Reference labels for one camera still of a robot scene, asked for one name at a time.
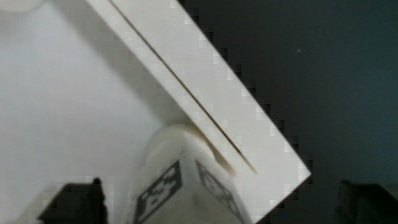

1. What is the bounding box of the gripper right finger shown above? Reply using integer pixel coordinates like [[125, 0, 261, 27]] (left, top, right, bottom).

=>
[[333, 180, 398, 224]]

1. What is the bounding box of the white fence right wall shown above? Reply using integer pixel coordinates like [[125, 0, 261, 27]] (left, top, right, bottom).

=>
[[109, 0, 313, 224]]

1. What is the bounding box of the white square table top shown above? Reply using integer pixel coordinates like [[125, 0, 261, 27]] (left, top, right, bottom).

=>
[[0, 0, 189, 224]]

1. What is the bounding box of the white table leg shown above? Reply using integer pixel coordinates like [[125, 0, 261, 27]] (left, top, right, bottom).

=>
[[121, 124, 253, 224]]

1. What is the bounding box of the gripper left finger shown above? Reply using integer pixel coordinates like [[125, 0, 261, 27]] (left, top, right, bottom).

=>
[[38, 178, 109, 224]]

